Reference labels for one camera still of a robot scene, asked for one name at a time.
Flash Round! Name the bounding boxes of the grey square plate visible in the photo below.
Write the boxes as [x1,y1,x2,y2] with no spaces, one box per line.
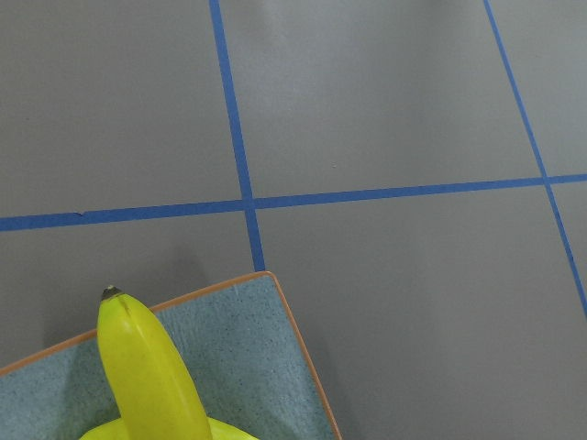
[1,271,340,439]

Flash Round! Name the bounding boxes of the yellow banana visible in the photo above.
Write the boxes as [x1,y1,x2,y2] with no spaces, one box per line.
[97,286,207,427]
[81,417,255,439]

